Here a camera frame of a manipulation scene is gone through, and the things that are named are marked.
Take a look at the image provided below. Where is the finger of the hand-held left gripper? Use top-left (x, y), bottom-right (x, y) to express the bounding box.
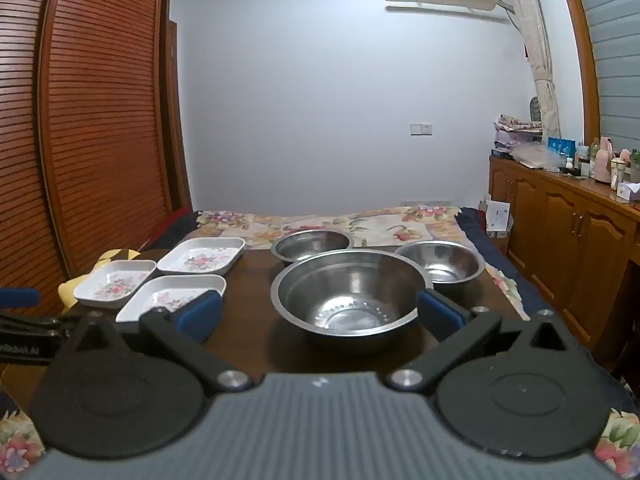
top-left (0, 287), bottom-right (76, 335)

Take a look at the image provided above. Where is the large steel bowl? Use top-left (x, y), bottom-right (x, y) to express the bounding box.
top-left (270, 249), bottom-right (434, 354)

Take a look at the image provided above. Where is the wooden louvered wardrobe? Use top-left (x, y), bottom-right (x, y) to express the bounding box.
top-left (0, 0), bottom-right (195, 317)

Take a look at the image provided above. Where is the clear plastic bag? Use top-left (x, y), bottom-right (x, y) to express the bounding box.
top-left (514, 141), bottom-right (562, 172)

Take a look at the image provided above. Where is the wooden window frame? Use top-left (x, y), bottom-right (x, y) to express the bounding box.
top-left (552, 0), bottom-right (601, 147)

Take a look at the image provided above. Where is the white paper bag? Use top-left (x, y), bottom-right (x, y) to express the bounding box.
top-left (483, 199), bottom-right (514, 239)

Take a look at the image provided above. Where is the white floral square plate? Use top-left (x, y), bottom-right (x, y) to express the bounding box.
top-left (115, 274), bottom-right (227, 324)
top-left (73, 259), bottom-right (158, 310)
top-left (157, 237), bottom-right (247, 276)

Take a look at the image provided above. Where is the pink thermos bottle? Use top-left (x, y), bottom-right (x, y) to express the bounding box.
top-left (590, 137), bottom-right (614, 184)

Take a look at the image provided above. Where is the wooden sideboard cabinet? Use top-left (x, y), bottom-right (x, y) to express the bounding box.
top-left (487, 154), bottom-right (640, 358)

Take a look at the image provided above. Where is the stack of folded cloths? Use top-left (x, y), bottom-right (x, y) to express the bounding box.
top-left (492, 114), bottom-right (544, 159)

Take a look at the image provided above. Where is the small steel bowl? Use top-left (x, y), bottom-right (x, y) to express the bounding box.
top-left (270, 228), bottom-right (354, 267)
top-left (394, 240), bottom-right (486, 287)

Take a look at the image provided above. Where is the blue carton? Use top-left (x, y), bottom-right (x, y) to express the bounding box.
top-left (547, 136), bottom-right (577, 159)

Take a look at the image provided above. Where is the cream patterned curtain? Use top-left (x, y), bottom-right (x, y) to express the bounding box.
top-left (500, 0), bottom-right (562, 134)

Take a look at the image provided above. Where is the dark red-edged quilt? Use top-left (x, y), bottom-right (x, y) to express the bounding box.
top-left (140, 210), bottom-right (202, 253)

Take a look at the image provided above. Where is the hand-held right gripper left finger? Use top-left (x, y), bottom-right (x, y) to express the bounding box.
top-left (60, 290), bottom-right (253, 393)

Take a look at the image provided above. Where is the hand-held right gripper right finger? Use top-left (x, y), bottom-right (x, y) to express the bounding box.
top-left (383, 287), bottom-right (586, 393)

